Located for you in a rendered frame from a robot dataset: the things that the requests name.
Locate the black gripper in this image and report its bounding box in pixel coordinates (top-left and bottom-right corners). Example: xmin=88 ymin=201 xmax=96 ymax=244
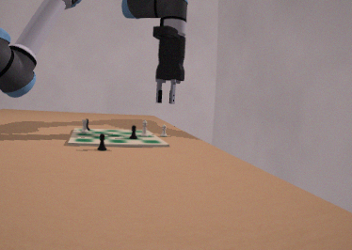
xmin=153 ymin=18 xmax=186 ymax=103

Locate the green and white chessboard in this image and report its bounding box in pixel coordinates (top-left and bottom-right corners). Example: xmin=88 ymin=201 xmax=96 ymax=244
xmin=68 ymin=128 xmax=169 ymax=148

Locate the white chess bishop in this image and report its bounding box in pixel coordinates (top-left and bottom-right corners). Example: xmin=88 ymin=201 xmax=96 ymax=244
xmin=140 ymin=119 xmax=148 ymax=137

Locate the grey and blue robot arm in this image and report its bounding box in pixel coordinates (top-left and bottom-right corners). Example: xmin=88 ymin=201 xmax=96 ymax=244
xmin=0 ymin=0 xmax=188 ymax=98

